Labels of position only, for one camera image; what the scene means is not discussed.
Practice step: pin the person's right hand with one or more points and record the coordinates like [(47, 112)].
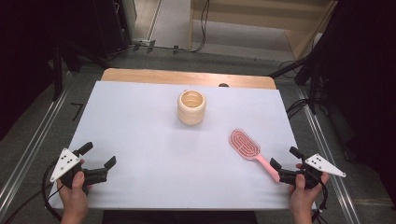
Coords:
[(301, 197)]

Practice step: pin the aluminium floor rail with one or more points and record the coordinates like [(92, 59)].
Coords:
[(327, 155), (34, 146)]

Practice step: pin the pink hairbrush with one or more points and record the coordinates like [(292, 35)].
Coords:
[(245, 145)]

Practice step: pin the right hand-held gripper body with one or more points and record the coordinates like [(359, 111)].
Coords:
[(323, 166)]

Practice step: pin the white table cover board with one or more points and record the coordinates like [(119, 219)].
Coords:
[(162, 161)]

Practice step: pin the dark curtain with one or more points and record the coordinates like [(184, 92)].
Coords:
[(25, 46), (367, 77)]

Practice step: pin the light wooden frame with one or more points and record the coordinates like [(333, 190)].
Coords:
[(299, 37)]

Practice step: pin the person's left hand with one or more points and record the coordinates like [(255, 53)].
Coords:
[(74, 199)]

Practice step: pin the black metal stand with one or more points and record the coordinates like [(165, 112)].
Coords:
[(311, 77)]

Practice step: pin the black cabinet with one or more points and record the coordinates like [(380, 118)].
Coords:
[(109, 28)]

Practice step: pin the cream ribbed cup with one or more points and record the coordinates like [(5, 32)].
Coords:
[(191, 113)]

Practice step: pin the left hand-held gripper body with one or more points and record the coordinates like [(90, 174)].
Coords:
[(64, 163)]

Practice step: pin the black tripod stand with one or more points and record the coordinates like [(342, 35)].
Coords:
[(58, 71)]

